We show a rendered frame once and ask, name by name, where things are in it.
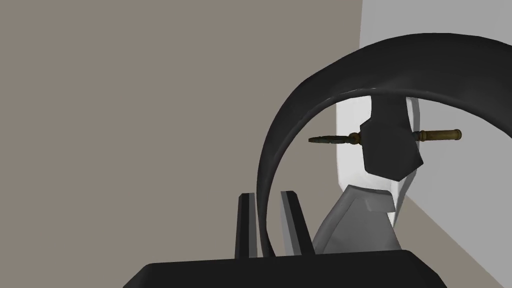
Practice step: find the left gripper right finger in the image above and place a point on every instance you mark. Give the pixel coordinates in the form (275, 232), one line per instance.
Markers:
(296, 232)

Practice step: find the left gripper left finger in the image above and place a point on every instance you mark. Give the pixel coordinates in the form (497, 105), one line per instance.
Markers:
(244, 228)

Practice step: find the brass rod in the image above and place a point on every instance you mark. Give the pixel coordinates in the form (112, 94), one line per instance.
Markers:
(440, 135)

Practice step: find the grey door leaf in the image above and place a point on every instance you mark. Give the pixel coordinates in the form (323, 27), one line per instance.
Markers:
(472, 188)

